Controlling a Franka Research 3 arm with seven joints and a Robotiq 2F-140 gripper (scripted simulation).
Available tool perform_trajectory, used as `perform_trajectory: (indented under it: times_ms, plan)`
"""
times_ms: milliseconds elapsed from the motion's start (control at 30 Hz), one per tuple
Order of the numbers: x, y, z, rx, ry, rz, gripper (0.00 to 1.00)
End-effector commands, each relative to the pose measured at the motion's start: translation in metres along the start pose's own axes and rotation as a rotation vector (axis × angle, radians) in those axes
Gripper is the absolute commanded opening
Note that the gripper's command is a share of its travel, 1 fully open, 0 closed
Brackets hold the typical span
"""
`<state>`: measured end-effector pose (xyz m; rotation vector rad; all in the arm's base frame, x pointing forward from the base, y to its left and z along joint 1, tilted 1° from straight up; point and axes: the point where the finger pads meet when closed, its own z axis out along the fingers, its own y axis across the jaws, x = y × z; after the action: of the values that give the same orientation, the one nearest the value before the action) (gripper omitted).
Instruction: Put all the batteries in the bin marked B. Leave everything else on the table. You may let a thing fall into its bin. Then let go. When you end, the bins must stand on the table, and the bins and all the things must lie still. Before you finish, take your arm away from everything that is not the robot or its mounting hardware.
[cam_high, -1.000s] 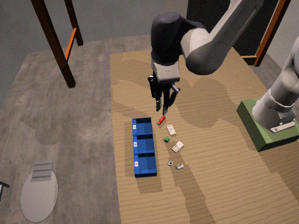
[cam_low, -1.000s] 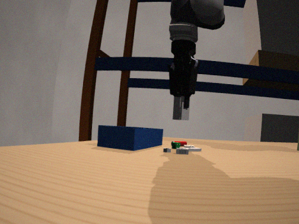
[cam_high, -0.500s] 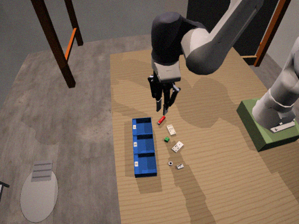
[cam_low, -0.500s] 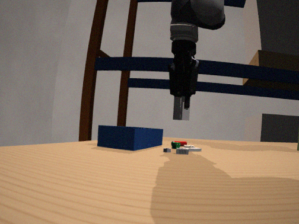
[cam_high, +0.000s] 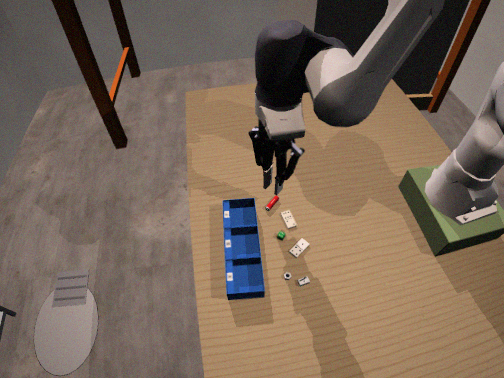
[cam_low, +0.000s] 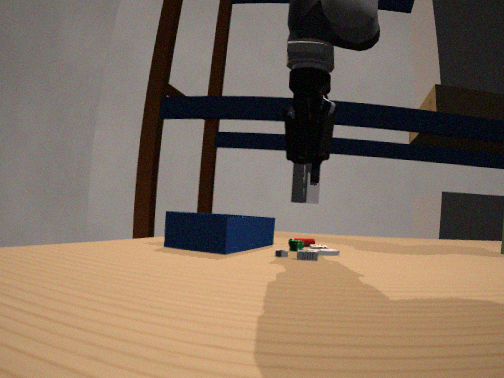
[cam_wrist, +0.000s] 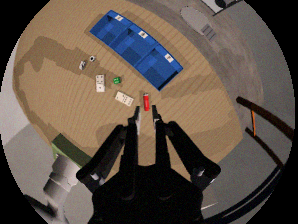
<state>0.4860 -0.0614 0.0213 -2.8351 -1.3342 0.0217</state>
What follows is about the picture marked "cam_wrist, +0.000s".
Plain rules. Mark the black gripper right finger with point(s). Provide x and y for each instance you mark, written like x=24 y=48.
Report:
x=202 y=170

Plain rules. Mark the white domino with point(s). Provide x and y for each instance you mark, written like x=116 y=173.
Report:
x=124 y=98
x=100 y=83

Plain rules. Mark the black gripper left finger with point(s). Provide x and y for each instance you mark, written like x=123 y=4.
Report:
x=94 y=173

